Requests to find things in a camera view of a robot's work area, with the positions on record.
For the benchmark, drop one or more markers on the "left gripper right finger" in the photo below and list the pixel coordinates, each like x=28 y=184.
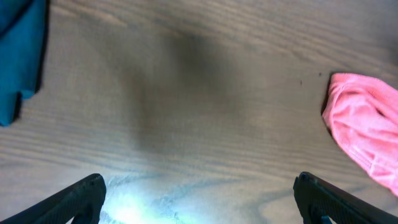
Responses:
x=320 y=202

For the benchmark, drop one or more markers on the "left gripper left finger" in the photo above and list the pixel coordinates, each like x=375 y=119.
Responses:
x=79 y=203

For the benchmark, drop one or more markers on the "navy blue folded garment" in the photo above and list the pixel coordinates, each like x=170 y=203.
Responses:
x=23 y=34

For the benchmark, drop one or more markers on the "red t-shirt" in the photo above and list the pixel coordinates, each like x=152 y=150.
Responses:
x=361 y=113

